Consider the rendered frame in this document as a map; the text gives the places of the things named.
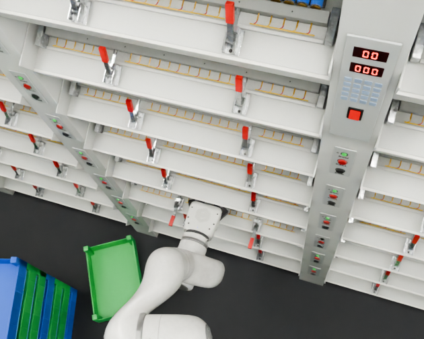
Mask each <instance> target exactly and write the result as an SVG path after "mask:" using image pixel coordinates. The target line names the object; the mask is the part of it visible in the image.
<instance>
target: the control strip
mask: <svg viewBox="0 0 424 339"><path fill-rule="evenodd" d="M401 47H402V44H401V43H397V42H391V41H386V40H380V39H375V38H368V37H365V36H358V35H354V34H347V37H346V41H345V48H344V53H343V59H342V63H341V70H340V75H339V82H338V85H337V92H336V97H335V101H334V108H333V111H332V118H331V123H330V130H329V134H333V135H338V136H342V137H347V138H350V139H356V140H359V141H365V142H369V140H370V137H371V135H372V132H373V129H374V126H375V123H376V120H377V117H378V114H379V111H380V108H381V106H382V102H383V100H384V96H385V94H386V90H387V89H388V85H389V82H390V79H391V76H392V73H393V70H394V67H395V65H396V62H397V59H398V56H399V53H400V50H401ZM362 49H364V50H370V51H374V52H380V56H379V59H378V61H376V60H372V59H366V58H361V52H362ZM354 64H356V65H363V66H367V67H373V68H377V69H380V72H379V74H378V76H375V75H368V74H365V73H358V72H354V71H353V68H354Z"/></svg>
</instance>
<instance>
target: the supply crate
mask: <svg viewBox="0 0 424 339"><path fill-rule="evenodd" d="M27 264H28V263H27V262H25V261H23V260H21V259H19V258H18V257H11V259H0V339H15V334H16V330H17V322H18V317H19V313H20V305H21V300H22V293H23V288H24V281H25V276H26V269H27Z"/></svg>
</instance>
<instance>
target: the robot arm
mask: <svg viewBox="0 0 424 339"><path fill-rule="evenodd" d="M188 205H189V210H188V213H187V216H186V220H185V223H184V233H183V236H182V239H181V240H180V243H179V246H178V247H177V248H172V247H163V248H159V249H156V250H155V251H153V252H152V253H151V254H150V256H149V257H148V259H147V263H146V265H145V272H144V275H143V280H142V282H141V284H140V286H139V288H138V289H137V291H136V293H135V294H134V295H133V296H132V297H131V298H130V299H129V301H128V302H127V303H126V304H124V305H123V306H122V307H121V308H120V309H119V310H118V311H117V312H116V313H115V314H114V316H113V317H112V318H111V320H110V321H109V323H108V325H107V326H106V330H105V333H104V339H212V334H211V331H210V328H209V327H208V325H207V324H206V323H205V322H204V321H203V320H202V319H201V318H199V317H196V316H193V315H177V314H149V313H150V312H152V311H153V310H154V309H155V308H156V307H158V306H159V305H161V304H162V303H163V302H164V301H166V300H167V299H169V298H170V297H171V296H172V295H173V294H174V293H175V292H176V291H177V290H178V289H181V290H184V291H191V290H192V289H193V287H194V286H197V287H203V288H213V287H216V286H217V285H218V284H219V283H220V282H221V281H222V279H223V276H224V273H225V267H224V265H223V263H222V262H221V261H219V260H216V259H212V258H209V257H206V256H205V254H206V251H207V248H208V247H209V244H210V243H208V241H211V239H212V238H213V236H214V235H215V232H216V231H217V228H218V227H219V224H220V222H221V220H222V218H224V217H225V216H226V215H227V214H228V210H227V209H226V208H225V207H223V206H219V205H216V204H214V205H210V204H206V203H205V202H204V201H201V200H197V199H192V200H189V201H188Z"/></svg>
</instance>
